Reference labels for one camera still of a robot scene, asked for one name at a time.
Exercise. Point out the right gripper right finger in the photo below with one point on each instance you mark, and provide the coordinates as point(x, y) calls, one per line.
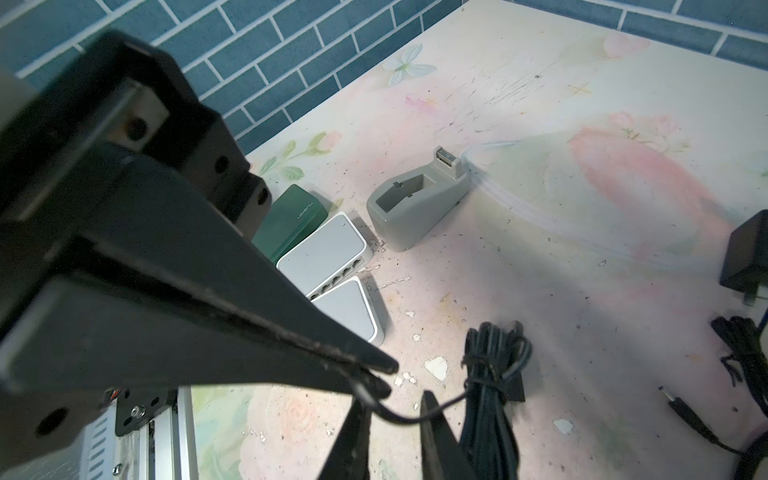
point(442, 457)

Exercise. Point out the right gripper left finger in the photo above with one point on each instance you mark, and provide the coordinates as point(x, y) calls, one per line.
point(349, 456)

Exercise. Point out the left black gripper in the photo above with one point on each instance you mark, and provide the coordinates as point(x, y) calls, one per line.
point(127, 211)

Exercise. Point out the green network switch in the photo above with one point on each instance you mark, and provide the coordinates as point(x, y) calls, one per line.
point(294, 216)

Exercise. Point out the aluminium frame rail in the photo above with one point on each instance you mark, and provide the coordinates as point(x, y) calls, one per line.
point(98, 435)

